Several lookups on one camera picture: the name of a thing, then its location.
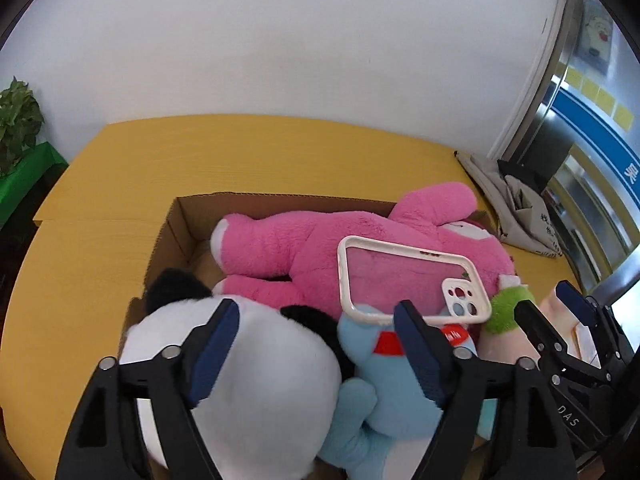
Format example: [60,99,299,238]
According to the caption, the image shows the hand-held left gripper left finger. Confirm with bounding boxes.
[55,298,241,480]

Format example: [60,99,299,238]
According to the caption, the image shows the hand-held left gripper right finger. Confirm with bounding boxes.
[393,300,576,480]

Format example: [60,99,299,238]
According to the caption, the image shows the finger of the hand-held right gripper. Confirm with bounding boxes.
[556,281,621,341]
[514,300,568,361]

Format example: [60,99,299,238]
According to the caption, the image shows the green and peach plush toy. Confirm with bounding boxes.
[477,282,576,361]

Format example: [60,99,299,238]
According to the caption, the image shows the white panda plush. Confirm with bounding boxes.
[120,267,346,480]

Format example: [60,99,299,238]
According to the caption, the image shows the white clear phone case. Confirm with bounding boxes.
[337,235,493,326]

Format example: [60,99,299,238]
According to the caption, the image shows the light blue plush toy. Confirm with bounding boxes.
[317,302,496,480]

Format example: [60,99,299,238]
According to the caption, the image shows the cardboard box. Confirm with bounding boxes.
[117,191,501,480]

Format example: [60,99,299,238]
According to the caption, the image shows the pink plush bear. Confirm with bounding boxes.
[210,181,523,333]

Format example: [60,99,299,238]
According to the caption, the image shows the white paper sheet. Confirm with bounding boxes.
[572,322,602,360]

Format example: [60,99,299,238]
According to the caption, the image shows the grey fabric bag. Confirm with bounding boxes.
[454,150,563,261]

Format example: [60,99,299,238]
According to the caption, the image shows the blue banner strip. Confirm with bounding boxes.
[552,85,640,186]

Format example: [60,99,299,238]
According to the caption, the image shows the cartoon poster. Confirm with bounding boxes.
[572,0,613,78]

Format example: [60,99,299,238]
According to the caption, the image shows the potted green plant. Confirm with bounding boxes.
[0,76,45,176]

